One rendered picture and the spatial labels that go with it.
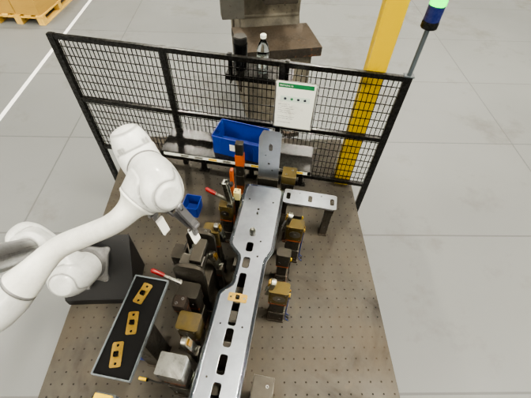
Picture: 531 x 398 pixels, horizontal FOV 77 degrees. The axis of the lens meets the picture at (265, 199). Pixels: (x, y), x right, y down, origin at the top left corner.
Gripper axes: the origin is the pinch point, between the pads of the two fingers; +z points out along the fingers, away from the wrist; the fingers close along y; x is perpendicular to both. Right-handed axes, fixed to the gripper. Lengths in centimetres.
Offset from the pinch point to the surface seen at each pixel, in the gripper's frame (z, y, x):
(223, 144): 21, -38, 79
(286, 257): 51, 15, 36
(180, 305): 34.8, -8.8, -10.0
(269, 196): 42, -6, 65
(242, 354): 53, 17, -13
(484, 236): 176, 117, 190
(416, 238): 162, 66, 161
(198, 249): 24.4, -9.6, 10.4
